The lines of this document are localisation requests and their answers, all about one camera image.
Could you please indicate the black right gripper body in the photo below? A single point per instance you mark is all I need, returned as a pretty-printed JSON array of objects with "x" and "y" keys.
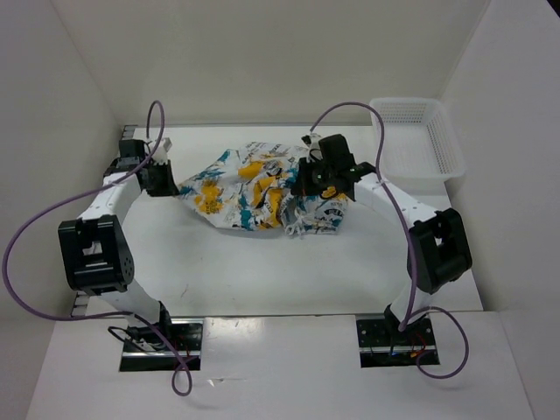
[{"x": 318, "y": 176}]

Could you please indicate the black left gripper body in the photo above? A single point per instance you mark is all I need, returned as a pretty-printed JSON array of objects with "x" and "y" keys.
[{"x": 161, "y": 181}]

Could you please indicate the patterned white teal yellow shorts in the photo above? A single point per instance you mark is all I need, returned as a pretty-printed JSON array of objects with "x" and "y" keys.
[{"x": 249, "y": 189}]

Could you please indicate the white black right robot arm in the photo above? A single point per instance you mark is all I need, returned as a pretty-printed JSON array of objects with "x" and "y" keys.
[{"x": 437, "y": 247}]

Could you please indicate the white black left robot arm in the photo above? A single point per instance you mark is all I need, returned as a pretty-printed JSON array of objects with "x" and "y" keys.
[{"x": 95, "y": 253}]

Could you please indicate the white plastic mesh basket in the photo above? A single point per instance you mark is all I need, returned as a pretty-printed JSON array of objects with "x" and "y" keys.
[{"x": 420, "y": 143}]

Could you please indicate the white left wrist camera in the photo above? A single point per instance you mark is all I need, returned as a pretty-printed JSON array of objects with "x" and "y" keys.
[{"x": 160, "y": 152}]

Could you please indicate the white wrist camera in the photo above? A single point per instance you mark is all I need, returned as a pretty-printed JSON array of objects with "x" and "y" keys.
[
  {"x": 160, "y": 152},
  {"x": 311, "y": 141}
]

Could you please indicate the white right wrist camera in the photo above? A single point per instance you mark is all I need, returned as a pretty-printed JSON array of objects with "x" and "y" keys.
[{"x": 311, "y": 141}]

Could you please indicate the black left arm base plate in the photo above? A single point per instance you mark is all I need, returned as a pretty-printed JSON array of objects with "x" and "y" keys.
[{"x": 143, "y": 351}]

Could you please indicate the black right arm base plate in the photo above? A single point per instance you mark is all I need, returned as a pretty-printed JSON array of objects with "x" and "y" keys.
[{"x": 380, "y": 347}]

